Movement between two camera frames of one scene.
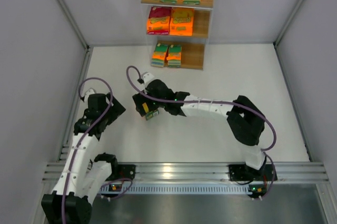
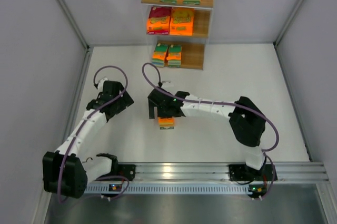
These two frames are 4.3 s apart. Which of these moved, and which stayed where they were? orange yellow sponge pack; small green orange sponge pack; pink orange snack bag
Moved: orange yellow sponge pack
Stayed: pink orange snack bag; small green orange sponge pack
